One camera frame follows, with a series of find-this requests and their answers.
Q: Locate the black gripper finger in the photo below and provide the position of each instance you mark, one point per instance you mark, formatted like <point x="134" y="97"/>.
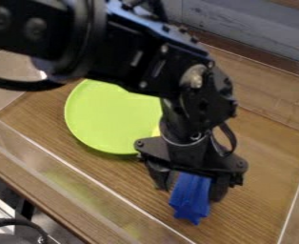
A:
<point x="219" y="188"/>
<point x="162" y="176"/>

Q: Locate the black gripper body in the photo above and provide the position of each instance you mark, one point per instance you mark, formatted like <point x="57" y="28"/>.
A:
<point x="196" y="158"/>

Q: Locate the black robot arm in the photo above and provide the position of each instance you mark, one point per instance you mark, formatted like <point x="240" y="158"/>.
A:
<point x="122" y="42"/>

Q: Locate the clear acrylic front wall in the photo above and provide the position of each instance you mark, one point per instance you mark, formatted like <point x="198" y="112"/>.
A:
<point x="90" y="209"/>

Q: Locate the green round plate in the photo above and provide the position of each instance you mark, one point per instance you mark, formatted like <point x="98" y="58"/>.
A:
<point x="108" y="117"/>

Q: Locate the blue star-shaped block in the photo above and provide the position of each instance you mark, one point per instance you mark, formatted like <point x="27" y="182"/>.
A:
<point x="190" y="198"/>

